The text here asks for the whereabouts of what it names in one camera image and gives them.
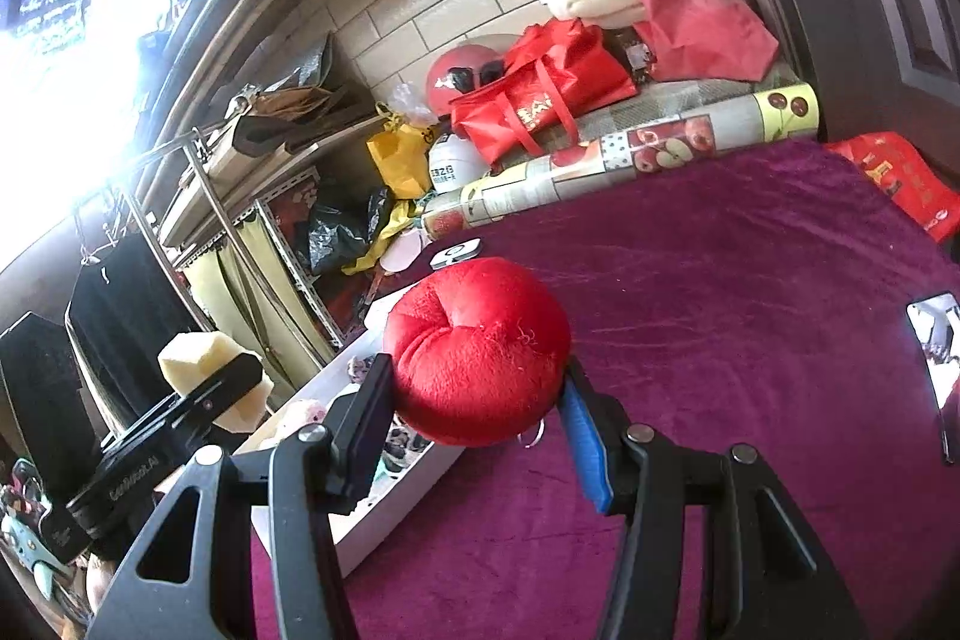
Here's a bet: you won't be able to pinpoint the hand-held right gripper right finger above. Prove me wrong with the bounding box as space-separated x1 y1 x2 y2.
559 359 871 640

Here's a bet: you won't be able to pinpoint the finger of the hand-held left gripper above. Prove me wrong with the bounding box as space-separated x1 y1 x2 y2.
169 359 265 422

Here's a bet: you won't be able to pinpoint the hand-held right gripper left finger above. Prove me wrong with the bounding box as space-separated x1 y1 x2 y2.
86 353 396 640

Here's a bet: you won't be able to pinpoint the yellow sponge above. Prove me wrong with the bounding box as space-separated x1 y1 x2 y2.
157 331 272 435

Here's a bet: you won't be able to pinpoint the white shallow box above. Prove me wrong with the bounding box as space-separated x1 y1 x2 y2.
234 284 470 579

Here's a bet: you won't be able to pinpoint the red plush ball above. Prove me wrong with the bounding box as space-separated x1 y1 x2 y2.
382 257 575 447

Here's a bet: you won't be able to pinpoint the olive shelf curtain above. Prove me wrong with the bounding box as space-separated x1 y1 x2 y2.
180 212 335 401

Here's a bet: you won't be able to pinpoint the black hanging garment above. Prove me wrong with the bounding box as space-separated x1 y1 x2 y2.
66 231 196 431
0 310 102 483

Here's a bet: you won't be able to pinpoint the metal clothes rack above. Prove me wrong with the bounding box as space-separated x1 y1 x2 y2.
71 126 346 371

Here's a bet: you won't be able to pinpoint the yellow plastic sheet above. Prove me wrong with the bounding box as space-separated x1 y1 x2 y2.
343 197 421 275

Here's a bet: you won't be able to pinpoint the small white clip device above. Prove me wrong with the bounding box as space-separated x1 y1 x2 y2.
430 241 485 270

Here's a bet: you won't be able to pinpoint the black plastic bag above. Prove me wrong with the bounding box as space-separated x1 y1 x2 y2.
307 186 395 277

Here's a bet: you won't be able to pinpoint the metal storage shelf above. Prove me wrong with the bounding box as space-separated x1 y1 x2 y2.
154 115 391 348

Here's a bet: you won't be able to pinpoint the purple velvet tablecloth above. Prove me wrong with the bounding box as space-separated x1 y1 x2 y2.
251 137 960 640

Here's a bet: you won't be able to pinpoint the yellow paper bag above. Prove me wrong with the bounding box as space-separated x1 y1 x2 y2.
366 104 440 200

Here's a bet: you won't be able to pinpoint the white helmet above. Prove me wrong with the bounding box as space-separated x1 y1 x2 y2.
429 134 485 195

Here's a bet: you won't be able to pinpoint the brown paper bags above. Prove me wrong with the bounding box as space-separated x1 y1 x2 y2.
229 36 376 157

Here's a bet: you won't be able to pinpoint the rolled fruit print mat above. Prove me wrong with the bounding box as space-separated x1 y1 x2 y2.
422 83 820 240

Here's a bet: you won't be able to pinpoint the glossy smartphone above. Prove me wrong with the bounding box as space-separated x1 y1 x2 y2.
906 291 960 431

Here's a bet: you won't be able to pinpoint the red helmet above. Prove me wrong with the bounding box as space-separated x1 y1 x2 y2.
426 32 526 120

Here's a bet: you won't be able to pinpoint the red tote bag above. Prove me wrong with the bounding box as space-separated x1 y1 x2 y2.
450 17 638 169

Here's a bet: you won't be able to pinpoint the red printed packet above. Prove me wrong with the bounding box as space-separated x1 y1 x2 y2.
825 134 960 244

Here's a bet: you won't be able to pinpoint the red paper bag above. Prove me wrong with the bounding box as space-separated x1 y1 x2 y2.
622 0 781 82

